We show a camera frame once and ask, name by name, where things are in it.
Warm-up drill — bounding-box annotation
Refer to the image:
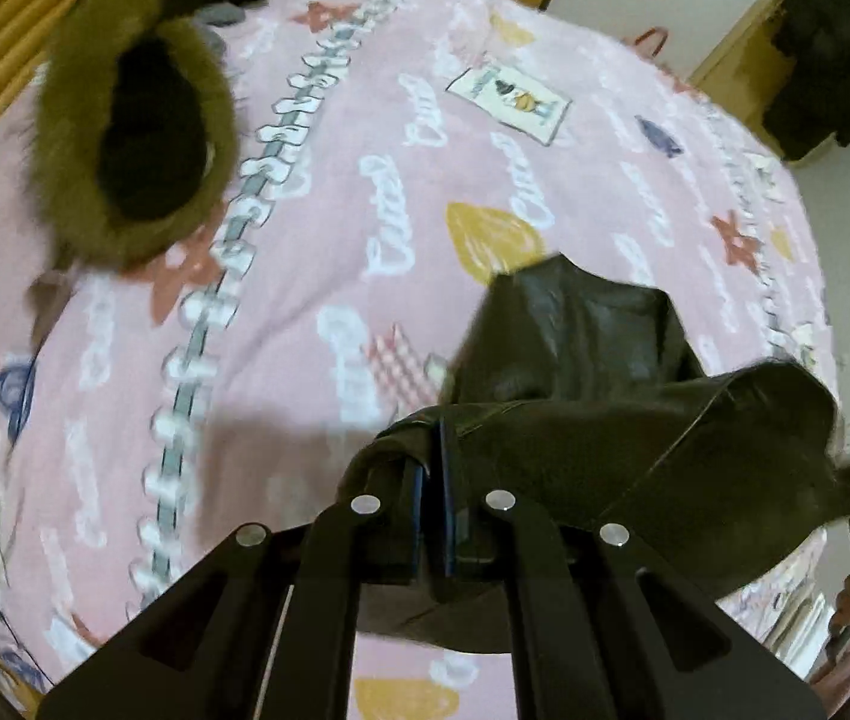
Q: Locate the pink patterned bed blanket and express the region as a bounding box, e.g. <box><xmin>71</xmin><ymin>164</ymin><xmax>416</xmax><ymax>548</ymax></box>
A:
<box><xmin>0</xmin><ymin>0</ymin><xmax>836</xmax><ymax>717</ymax></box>

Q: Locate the black coat hanging on door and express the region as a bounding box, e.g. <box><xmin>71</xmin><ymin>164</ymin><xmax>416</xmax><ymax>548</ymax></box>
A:
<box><xmin>761</xmin><ymin>0</ymin><xmax>850</xmax><ymax>161</ymax></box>

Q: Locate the red gift bag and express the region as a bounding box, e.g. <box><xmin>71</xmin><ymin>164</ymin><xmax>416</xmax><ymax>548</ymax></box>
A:
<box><xmin>625</xmin><ymin>26</ymin><xmax>671</xmax><ymax>60</ymax></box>

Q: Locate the dark brown leather jacket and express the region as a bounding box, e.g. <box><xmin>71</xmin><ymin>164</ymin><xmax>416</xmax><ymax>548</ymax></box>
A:
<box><xmin>334</xmin><ymin>252</ymin><xmax>850</xmax><ymax>653</ymax></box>

